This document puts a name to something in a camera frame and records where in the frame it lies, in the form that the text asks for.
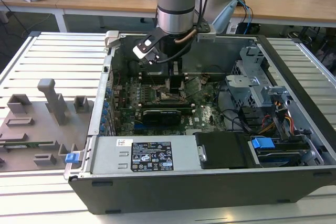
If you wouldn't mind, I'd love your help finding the metal socket cover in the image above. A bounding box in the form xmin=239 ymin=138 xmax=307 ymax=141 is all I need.
xmin=183 ymin=77 xmax=203 ymax=97

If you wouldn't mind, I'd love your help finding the black RAM slot row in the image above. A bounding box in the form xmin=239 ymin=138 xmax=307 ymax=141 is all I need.
xmin=140 ymin=73 xmax=187 ymax=83
xmin=141 ymin=102 xmax=195 ymax=115

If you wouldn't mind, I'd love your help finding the CPU socket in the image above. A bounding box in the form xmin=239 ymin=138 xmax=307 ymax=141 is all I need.
xmin=154 ymin=84 xmax=188 ymax=104

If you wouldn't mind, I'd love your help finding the pale blue teach pendant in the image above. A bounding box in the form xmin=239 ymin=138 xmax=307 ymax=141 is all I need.
xmin=211 ymin=0 xmax=238 ymax=33

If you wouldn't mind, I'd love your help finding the black graphics card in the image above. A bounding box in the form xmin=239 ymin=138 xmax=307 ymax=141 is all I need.
xmin=143 ymin=108 xmax=182 ymax=126

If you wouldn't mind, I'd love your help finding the green motherboard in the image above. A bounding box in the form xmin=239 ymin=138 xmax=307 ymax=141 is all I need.
xmin=112 ymin=74 xmax=229 ymax=135

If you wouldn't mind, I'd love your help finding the silver drive cage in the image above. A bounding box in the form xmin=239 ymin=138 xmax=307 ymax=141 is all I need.
xmin=225 ymin=46 xmax=292 ymax=109

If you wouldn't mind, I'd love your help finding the wooden desk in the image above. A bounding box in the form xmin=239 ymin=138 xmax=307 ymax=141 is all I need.
xmin=0 ymin=0 xmax=336 ymax=28

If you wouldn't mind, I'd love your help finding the black plastic shroud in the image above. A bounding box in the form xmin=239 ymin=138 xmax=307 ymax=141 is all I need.
xmin=195 ymin=132 xmax=250 ymax=169

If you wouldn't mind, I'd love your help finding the silver power supply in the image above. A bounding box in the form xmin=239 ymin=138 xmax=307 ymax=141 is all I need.
xmin=90 ymin=136 xmax=203 ymax=175

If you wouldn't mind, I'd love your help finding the hard disk in blue carrier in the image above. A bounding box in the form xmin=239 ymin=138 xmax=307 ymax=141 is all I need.
xmin=250 ymin=136 xmax=302 ymax=168

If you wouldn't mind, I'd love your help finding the black open PC case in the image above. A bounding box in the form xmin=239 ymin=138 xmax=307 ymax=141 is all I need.
xmin=64 ymin=30 xmax=336 ymax=216

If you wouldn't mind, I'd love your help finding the blue case latch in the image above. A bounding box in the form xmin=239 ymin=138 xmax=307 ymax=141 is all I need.
xmin=65 ymin=152 xmax=79 ymax=164

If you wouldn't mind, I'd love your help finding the grey parts rack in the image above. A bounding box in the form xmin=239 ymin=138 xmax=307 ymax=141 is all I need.
xmin=0 ymin=78 xmax=95 ymax=172

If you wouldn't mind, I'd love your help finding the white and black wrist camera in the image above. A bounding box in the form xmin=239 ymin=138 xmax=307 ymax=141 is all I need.
xmin=132 ymin=35 xmax=161 ymax=65

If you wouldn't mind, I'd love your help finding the grey case handle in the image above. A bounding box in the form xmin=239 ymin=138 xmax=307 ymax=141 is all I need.
xmin=104 ymin=30 xmax=120 ymax=49

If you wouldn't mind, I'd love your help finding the blue cable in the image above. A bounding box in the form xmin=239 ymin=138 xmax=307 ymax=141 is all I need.
xmin=237 ymin=0 xmax=254 ymax=25

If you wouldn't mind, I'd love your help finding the orange and yellow wire bundle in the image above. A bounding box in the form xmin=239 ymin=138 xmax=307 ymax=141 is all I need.
xmin=259 ymin=99 xmax=293 ymax=135

